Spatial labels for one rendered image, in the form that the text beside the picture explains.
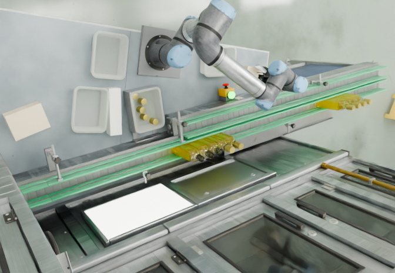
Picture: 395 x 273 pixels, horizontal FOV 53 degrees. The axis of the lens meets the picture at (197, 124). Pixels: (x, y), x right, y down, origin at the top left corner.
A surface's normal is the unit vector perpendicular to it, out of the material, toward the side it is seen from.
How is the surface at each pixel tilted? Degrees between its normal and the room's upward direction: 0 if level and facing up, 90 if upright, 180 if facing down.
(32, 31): 0
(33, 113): 0
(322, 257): 90
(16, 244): 90
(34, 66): 0
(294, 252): 90
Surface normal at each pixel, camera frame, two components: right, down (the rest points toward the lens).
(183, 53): 0.46, 0.35
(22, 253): -0.11, -0.95
